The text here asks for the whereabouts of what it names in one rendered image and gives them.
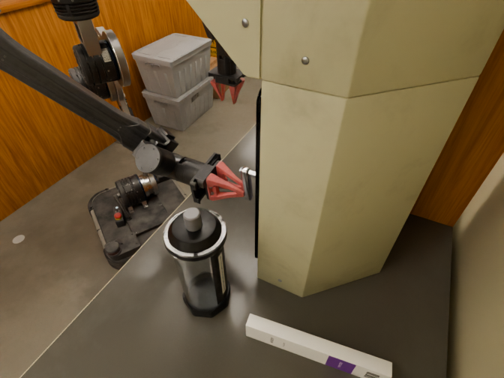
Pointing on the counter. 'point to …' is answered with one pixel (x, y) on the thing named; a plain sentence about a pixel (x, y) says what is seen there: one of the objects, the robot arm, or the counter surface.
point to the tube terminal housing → (356, 125)
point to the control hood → (236, 30)
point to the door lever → (247, 181)
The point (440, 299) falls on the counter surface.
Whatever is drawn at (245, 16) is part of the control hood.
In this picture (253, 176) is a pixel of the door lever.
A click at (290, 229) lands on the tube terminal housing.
